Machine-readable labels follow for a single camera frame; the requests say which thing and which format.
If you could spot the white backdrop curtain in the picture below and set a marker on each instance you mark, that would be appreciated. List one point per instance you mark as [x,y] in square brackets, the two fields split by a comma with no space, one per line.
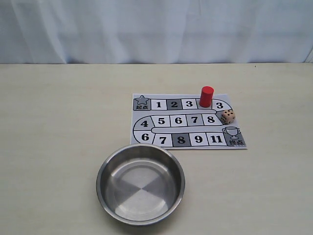
[155,31]

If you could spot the red cylinder game piece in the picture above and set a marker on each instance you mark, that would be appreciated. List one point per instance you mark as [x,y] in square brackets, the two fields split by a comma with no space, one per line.
[206,96]

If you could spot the paper number game board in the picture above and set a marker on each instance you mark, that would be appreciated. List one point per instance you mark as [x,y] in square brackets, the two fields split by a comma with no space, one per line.
[177,121]

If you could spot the wooden die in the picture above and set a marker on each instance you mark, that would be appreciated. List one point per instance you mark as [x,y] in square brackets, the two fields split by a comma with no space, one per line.
[228,116]

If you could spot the stainless steel bowl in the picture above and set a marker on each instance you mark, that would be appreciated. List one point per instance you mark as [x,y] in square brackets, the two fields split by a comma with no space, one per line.
[140,184]

